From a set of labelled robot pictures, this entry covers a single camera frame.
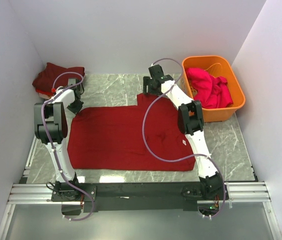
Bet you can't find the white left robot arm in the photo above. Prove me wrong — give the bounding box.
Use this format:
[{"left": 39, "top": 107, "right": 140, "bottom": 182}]
[{"left": 34, "top": 76, "right": 84, "bottom": 201}]

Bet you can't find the dark red folded t-shirt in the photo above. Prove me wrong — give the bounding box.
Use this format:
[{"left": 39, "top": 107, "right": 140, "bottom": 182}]
[{"left": 32, "top": 62, "right": 85, "bottom": 92}]

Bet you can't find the pink t-shirt in basket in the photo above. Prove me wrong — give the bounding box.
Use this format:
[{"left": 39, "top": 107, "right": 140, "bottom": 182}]
[{"left": 185, "top": 67, "right": 234, "bottom": 109}]

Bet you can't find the orange folded t-shirt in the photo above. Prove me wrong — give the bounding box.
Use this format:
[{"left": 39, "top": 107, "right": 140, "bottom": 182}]
[{"left": 35, "top": 88, "right": 53, "bottom": 100}]

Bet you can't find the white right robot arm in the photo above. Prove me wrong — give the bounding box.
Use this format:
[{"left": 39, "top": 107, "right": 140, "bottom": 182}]
[{"left": 142, "top": 63, "right": 226, "bottom": 200}]

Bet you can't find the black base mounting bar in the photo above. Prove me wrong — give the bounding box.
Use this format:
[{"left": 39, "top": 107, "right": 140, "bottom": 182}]
[{"left": 51, "top": 181, "right": 229, "bottom": 215}]

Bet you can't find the orange plastic basket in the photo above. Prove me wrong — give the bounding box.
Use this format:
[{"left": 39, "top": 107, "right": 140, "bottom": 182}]
[{"left": 182, "top": 55, "right": 246, "bottom": 123}]

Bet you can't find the aluminium frame rail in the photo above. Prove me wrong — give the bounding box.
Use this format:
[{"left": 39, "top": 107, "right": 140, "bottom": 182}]
[{"left": 0, "top": 182, "right": 282, "bottom": 240}]

